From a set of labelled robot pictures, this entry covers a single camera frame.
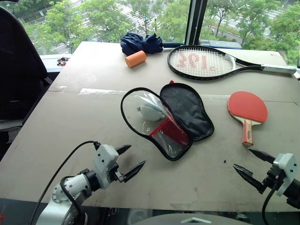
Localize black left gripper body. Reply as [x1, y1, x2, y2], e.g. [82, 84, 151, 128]
[106, 163, 125, 184]

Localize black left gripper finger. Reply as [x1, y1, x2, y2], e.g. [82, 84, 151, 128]
[123, 160, 146, 184]
[116, 144, 132, 156]

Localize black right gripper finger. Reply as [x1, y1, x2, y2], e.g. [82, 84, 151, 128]
[248, 147, 277, 165]
[232, 164, 267, 195]

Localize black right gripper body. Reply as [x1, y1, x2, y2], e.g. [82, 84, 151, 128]
[262, 165, 286, 191]

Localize grey plush keychain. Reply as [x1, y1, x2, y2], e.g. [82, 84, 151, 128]
[136, 102, 165, 122]

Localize red table tennis paddle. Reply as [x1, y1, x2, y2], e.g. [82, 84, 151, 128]
[226, 90, 269, 147]

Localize black red paddle case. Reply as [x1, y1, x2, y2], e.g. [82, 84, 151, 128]
[120, 80, 215, 162]

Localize black white tennis racket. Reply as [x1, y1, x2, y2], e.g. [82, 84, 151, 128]
[167, 45, 298, 83]

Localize grey rounded robot torso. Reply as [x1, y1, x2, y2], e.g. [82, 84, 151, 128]
[133, 211, 249, 225]

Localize orange foam cylinder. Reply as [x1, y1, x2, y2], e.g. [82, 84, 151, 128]
[124, 50, 147, 69]

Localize navy folded umbrella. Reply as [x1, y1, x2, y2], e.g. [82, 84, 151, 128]
[120, 32, 186, 57]

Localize small red black clips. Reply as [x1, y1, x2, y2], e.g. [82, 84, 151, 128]
[56, 56, 70, 67]

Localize black office chair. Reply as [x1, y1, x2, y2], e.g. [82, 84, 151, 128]
[0, 0, 55, 147]

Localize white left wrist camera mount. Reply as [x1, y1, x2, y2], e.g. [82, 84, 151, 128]
[93, 144, 119, 189]

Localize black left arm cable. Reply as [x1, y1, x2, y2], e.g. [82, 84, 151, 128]
[28, 140, 101, 225]

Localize black window frame post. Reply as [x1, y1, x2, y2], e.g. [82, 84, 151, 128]
[184, 0, 209, 45]

